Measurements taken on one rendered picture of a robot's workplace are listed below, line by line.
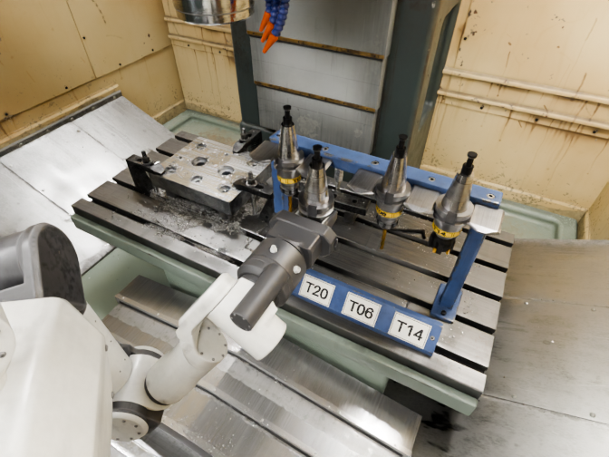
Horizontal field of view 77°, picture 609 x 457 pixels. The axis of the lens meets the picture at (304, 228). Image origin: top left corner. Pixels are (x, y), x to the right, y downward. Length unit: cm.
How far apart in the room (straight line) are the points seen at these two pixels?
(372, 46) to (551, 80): 66
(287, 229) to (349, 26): 75
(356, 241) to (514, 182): 90
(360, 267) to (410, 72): 60
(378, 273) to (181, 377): 55
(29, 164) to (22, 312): 136
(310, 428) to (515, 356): 53
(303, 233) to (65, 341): 36
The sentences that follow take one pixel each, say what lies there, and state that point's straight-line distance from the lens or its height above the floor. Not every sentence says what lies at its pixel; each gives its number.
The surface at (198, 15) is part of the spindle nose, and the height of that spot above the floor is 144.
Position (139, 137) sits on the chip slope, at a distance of 191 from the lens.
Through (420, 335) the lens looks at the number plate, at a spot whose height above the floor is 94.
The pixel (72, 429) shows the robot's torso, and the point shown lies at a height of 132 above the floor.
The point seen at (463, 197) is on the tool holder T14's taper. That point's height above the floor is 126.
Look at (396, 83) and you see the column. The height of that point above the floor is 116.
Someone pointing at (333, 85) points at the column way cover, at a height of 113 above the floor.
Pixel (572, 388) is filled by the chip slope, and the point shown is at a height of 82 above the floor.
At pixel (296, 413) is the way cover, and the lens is 98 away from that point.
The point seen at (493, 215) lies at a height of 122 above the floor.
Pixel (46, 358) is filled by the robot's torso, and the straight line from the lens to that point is 42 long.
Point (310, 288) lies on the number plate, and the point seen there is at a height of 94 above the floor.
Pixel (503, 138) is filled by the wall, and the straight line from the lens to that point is 170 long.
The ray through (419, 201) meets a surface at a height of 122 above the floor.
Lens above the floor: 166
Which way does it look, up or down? 44 degrees down
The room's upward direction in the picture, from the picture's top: straight up
